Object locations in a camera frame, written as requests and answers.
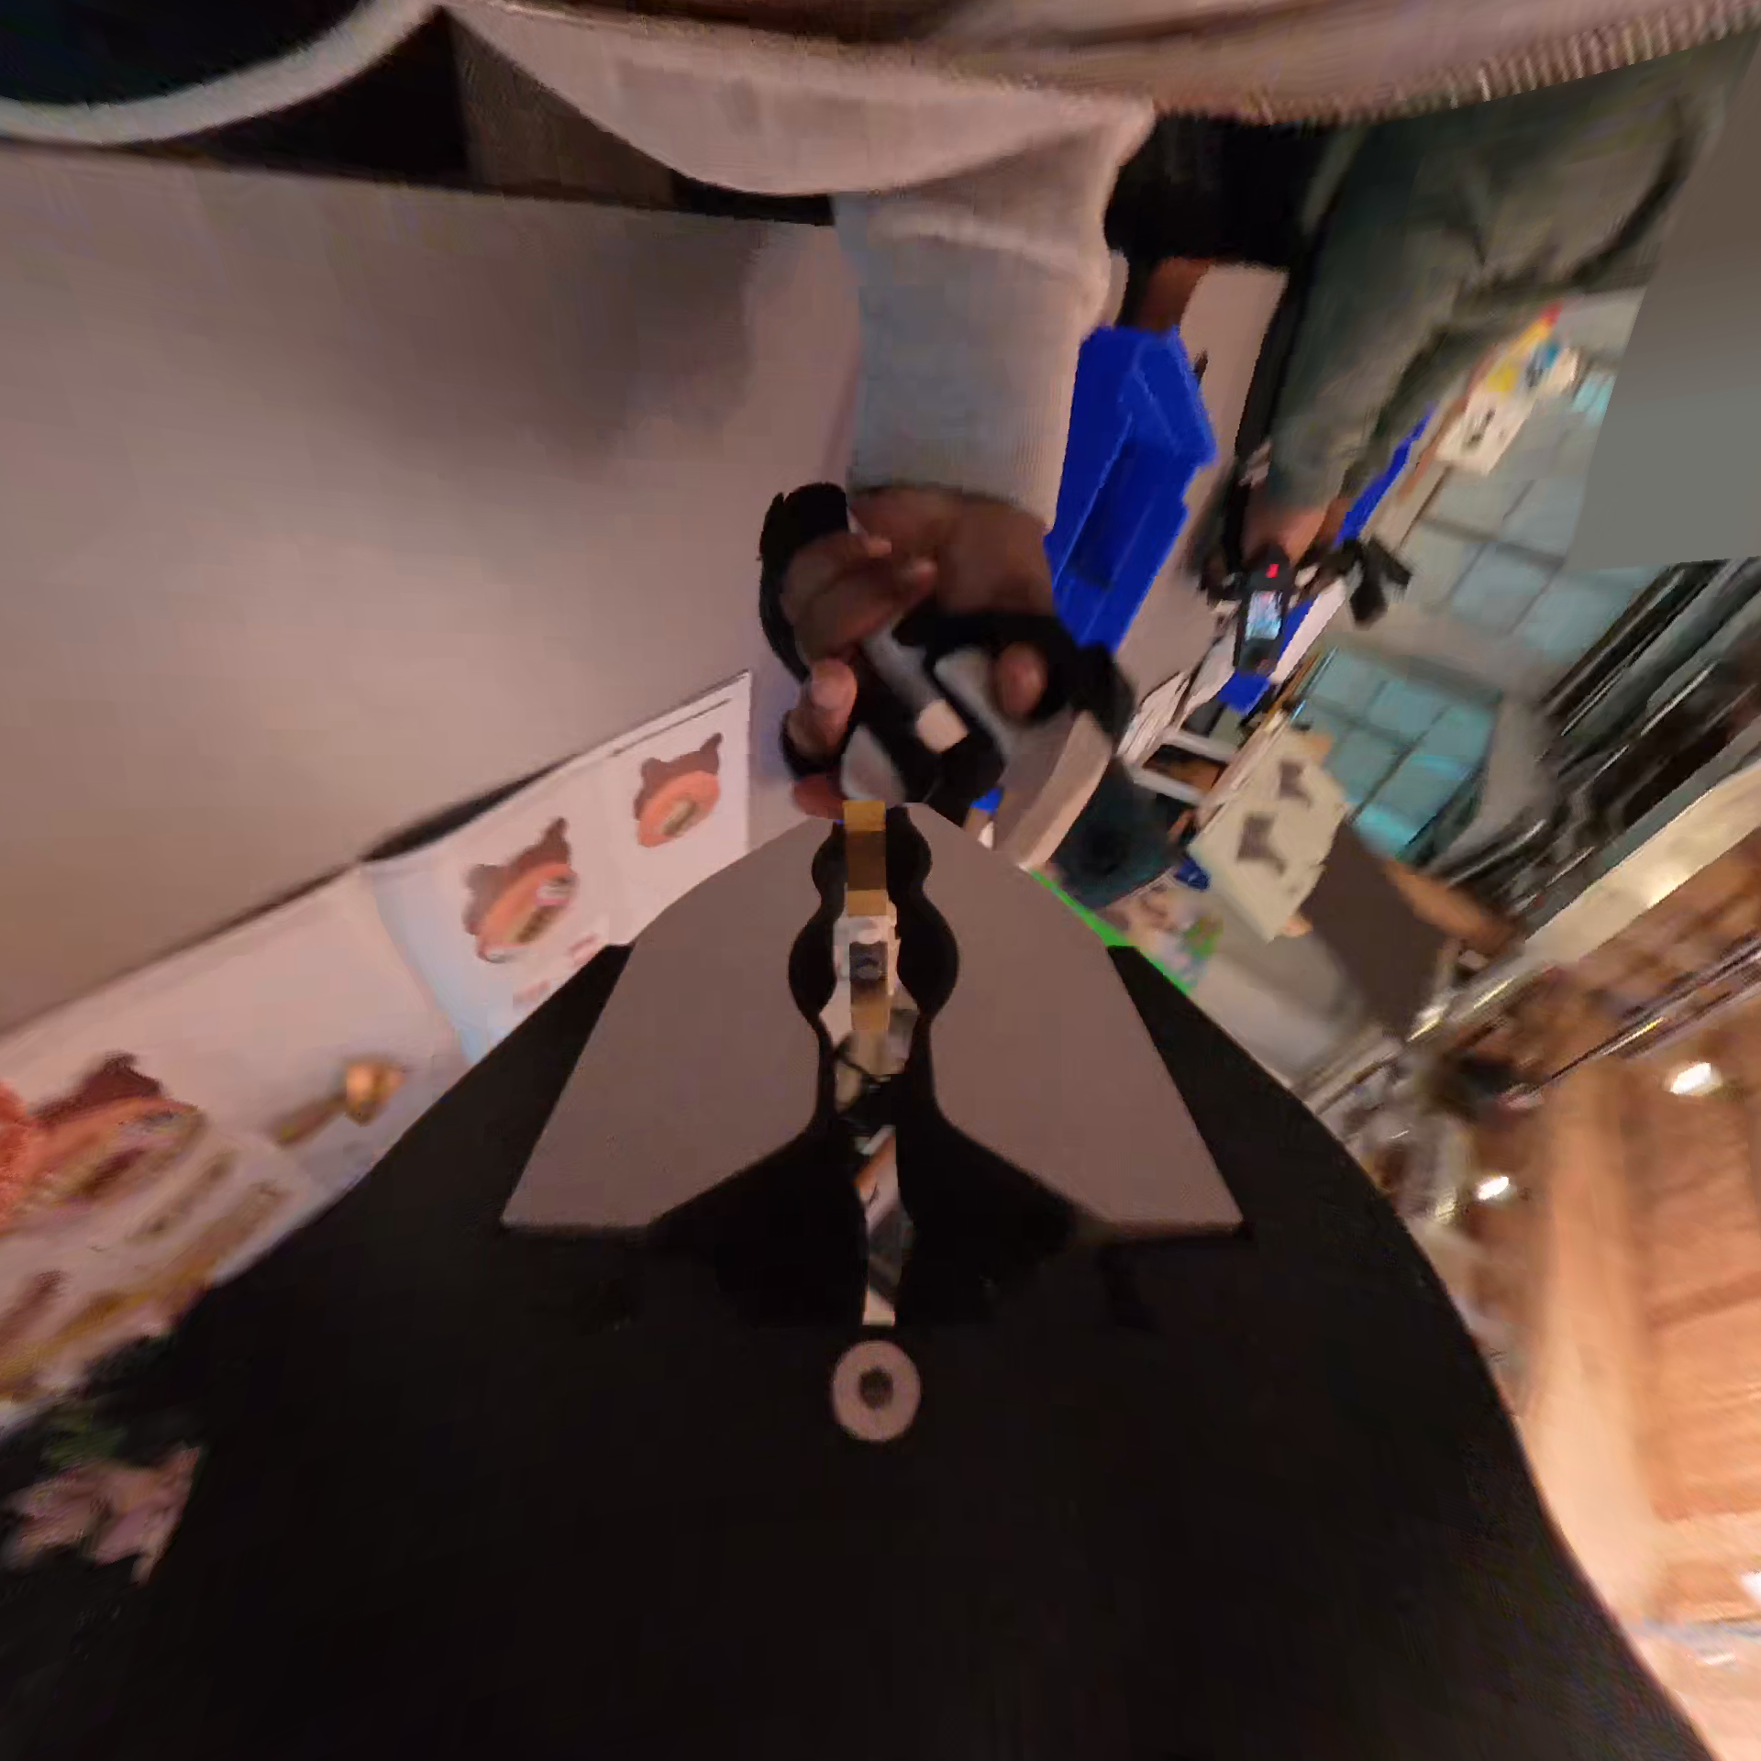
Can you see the white yellow brick strip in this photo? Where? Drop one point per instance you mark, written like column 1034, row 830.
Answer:
column 869, row 909

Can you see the green cardboard box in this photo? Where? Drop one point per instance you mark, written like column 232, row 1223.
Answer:
column 1157, row 931

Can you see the white instruction booklet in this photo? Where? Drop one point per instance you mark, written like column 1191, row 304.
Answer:
column 551, row 882

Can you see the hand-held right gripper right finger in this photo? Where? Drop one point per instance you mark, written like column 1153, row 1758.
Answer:
column 1074, row 1089

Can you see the black flower print box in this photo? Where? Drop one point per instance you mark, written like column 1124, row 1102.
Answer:
column 98, row 1502

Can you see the blue plastic bin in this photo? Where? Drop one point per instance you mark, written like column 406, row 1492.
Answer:
column 1129, row 484

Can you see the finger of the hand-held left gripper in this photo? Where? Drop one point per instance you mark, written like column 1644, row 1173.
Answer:
column 1052, row 794

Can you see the gold curved brick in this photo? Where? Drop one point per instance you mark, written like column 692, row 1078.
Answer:
column 346, row 1094

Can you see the white printed board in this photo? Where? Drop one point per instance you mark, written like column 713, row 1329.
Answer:
column 1272, row 827

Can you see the dark flat panel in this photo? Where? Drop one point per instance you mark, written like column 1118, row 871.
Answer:
column 1377, row 924

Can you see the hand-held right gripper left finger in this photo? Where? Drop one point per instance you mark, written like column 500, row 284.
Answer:
column 689, row 1089

